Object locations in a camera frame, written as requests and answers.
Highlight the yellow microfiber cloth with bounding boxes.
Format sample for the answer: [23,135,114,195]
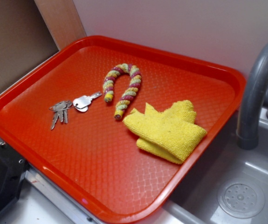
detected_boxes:
[123,100,207,164]

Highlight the large silver key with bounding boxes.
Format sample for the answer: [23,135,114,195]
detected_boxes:
[73,91,102,112]

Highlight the red plastic tray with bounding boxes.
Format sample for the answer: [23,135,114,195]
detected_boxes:
[0,36,246,224]

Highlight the bunch of small keys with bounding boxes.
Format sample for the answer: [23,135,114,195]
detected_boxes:
[49,100,74,130]

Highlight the grey plastic sink basin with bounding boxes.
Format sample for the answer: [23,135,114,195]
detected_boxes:
[164,109,268,224]

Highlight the grey sink faucet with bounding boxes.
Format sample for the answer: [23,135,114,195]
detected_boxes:
[236,43,268,150]

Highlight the round sink drain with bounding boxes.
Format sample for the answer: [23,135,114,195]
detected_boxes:
[217,178,265,219]

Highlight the brown cardboard panel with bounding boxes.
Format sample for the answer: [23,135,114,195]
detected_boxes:
[0,0,86,93]

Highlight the black box corner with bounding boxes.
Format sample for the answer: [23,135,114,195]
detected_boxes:
[0,145,27,215]

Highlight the twisted multicolour rope toy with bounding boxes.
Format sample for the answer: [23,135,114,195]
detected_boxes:
[103,63,142,120]

